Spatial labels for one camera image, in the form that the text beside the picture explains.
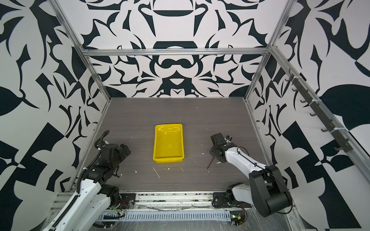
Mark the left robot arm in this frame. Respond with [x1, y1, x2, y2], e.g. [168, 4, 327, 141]
[44, 144, 131, 231]

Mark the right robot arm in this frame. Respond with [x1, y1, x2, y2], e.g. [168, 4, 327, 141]
[209, 133, 293, 217]

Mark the yellow plastic bin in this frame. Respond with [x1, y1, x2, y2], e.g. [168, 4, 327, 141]
[153, 124, 185, 164]

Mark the small green circuit board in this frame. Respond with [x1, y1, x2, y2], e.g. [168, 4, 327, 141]
[230, 210, 248, 226]

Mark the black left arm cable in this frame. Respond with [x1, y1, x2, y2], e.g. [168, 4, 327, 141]
[76, 129, 110, 191]

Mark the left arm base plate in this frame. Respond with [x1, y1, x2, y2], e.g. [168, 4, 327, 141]
[116, 193, 137, 209]

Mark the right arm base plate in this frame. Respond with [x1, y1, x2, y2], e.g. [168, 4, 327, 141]
[212, 192, 231, 208]

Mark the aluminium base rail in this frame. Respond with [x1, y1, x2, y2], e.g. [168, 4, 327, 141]
[49, 190, 261, 213]

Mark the white slotted cable duct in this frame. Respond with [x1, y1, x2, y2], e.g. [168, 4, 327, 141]
[98, 210, 231, 222]

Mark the aluminium frame back bar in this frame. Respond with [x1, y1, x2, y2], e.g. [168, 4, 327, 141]
[82, 48, 268, 57]

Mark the aluminium frame left post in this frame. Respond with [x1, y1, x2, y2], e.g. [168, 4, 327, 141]
[48, 0, 111, 102]

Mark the aluminium frame post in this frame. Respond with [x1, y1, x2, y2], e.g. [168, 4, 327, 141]
[244, 0, 297, 102]
[48, 0, 111, 102]

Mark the black wall hook rack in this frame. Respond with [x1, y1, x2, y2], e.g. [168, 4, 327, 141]
[286, 70, 353, 153]

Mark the aluminium frame right post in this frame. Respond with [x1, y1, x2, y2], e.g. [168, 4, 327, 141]
[244, 0, 297, 102]

